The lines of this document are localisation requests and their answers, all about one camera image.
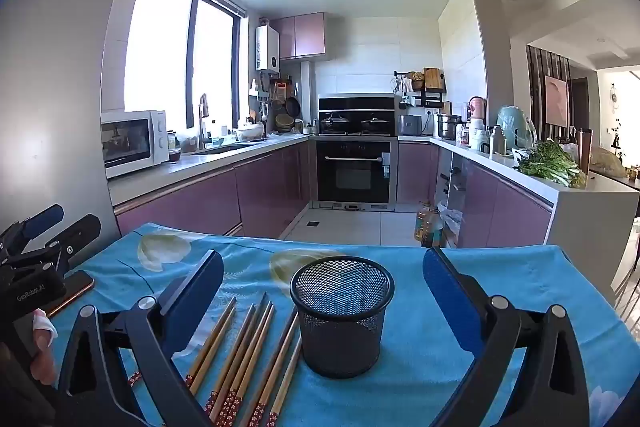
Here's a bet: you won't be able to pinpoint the pink wall picture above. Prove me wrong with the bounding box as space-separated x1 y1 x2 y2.
544 75 570 128

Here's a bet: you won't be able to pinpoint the black integrated stove oven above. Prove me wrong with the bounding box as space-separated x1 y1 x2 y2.
311 93 401 211

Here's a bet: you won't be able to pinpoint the person's left hand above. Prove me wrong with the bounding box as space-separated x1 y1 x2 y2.
25 309 60 390

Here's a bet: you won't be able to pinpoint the pink base cabinets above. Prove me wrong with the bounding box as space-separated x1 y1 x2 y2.
397 142 556 250
112 139 318 240

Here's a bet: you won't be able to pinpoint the white microwave oven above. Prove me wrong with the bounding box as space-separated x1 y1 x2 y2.
101 109 169 180

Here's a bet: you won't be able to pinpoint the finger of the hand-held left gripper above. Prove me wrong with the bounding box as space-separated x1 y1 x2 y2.
0 204 65 253
29 214 102 268

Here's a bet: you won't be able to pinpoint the leafy green vegetables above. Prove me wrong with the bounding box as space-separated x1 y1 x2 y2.
517 139 588 188

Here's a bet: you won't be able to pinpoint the dark wooden slat screen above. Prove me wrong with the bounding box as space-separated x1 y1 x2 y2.
526 46 573 142

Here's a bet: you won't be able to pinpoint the black lidded pot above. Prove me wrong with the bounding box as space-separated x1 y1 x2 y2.
360 113 390 134
320 113 351 134

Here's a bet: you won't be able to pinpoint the silver toaster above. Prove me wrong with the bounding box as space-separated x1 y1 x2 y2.
398 114 425 135

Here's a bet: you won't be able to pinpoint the large pale bowl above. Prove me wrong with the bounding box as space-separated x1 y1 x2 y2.
235 123 266 142

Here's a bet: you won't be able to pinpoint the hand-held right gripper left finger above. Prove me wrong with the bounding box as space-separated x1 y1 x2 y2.
55 249 226 427

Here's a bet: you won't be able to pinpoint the yellow cooking oil bottle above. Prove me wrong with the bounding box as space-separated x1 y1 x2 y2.
414 200 435 248

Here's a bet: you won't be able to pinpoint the black wall rack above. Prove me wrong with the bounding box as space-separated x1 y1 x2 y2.
392 67 448 108

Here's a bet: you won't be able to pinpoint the dark smartphone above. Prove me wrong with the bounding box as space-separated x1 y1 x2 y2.
47 270 96 318

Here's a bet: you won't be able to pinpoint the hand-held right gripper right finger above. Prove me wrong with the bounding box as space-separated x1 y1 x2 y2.
422 247 591 427

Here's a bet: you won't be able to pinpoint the brown tumbler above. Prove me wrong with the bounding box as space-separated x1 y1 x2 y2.
575 128 592 175

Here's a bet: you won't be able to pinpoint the white wall water heater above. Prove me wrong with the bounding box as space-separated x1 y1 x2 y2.
255 26 281 72

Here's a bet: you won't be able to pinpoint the wooden cutting board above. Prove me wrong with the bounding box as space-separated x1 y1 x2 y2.
423 67 446 92

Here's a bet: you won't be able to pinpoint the bunch of wooden chopsticks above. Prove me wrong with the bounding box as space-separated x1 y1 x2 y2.
129 292 305 427

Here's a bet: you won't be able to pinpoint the pink upper wall cabinets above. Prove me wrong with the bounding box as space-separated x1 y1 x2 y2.
270 13 328 61

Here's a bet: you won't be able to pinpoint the steel kitchen faucet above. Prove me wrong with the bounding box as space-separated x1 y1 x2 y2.
197 93 211 150

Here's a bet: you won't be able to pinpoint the blue floral tablecloth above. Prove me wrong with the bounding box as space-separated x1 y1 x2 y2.
47 222 640 427

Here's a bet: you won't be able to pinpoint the kitchen window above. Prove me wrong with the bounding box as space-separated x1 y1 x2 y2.
122 0 248 130

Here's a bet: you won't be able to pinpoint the stainless steel stockpot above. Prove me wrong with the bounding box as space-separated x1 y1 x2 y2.
436 113 461 140

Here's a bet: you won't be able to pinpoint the black mesh cup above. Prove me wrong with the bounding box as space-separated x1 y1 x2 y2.
290 256 396 379

